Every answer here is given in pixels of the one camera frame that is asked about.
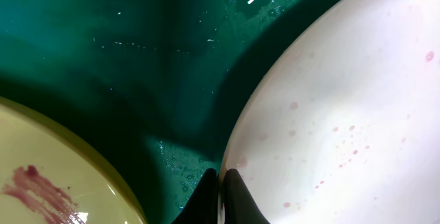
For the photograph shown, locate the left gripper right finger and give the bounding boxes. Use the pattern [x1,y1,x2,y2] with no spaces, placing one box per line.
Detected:
[222,169,270,224]

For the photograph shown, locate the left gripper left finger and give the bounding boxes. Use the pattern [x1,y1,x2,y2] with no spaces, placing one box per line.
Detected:
[172,168,218,224]

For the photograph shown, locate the pink plate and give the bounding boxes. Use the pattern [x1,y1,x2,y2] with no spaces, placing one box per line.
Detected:
[221,0,439,223]

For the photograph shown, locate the yellow plate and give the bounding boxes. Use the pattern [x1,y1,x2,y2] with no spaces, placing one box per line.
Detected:
[1,98,147,223]

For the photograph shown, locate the teal plastic tray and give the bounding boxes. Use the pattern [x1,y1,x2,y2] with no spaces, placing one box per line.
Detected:
[1,0,339,223]

